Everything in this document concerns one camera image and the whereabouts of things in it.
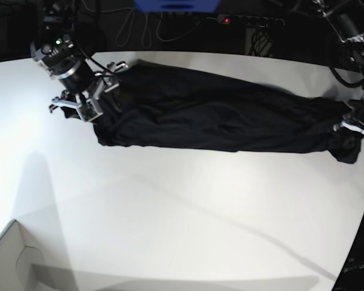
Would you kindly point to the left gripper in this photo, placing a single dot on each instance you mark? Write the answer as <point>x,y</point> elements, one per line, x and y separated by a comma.
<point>354,120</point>

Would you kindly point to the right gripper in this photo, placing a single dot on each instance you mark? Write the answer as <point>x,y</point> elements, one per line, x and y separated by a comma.
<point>102,83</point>

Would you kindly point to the black t-shirt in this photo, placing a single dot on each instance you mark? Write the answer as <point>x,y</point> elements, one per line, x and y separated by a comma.
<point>164,106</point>

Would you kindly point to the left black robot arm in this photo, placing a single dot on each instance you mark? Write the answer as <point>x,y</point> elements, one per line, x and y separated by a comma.
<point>347,20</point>

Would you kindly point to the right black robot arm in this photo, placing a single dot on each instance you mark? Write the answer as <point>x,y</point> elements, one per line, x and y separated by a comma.
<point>64,50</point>

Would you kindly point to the blue plastic bin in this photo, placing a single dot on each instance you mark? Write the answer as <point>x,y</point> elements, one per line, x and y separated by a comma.
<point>205,6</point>

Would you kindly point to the black power strip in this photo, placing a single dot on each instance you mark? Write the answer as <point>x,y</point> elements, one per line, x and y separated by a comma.
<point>251,21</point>

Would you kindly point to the white cardboard box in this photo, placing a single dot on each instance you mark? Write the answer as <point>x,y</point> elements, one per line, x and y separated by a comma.
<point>23,267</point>

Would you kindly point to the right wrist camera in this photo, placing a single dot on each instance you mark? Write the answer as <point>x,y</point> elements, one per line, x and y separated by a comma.
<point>88,113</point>

